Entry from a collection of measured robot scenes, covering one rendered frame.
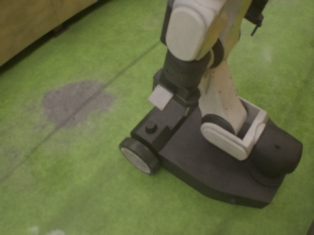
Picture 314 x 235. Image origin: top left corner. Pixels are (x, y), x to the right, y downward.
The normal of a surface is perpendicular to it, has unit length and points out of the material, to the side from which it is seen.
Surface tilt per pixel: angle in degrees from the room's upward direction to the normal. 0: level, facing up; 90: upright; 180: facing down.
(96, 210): 0
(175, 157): 0
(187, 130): 0
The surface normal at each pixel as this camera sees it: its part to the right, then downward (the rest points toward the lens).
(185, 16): -0.61, 0.67
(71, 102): -0.03, -0.55
